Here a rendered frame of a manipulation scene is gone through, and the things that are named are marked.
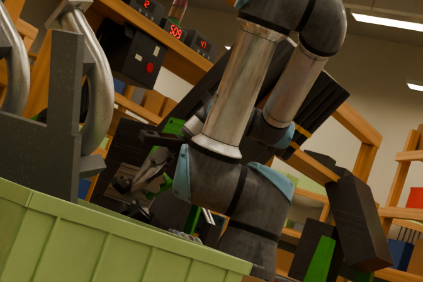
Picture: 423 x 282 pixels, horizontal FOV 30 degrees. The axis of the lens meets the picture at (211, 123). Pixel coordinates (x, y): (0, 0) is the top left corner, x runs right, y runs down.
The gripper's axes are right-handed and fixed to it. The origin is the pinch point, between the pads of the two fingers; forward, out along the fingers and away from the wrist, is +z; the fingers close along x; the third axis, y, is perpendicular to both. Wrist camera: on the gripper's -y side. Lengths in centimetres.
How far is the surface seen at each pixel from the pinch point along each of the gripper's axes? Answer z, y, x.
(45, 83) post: 0, -19, 48
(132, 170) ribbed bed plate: 1.2, 14.6, 32.9
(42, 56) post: -4, -23, 55
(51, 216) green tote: -8, -64, -106
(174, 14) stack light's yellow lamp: -44, 9, 82
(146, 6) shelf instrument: -38, -9, 58
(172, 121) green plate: -17.9, 13.4, 34.9
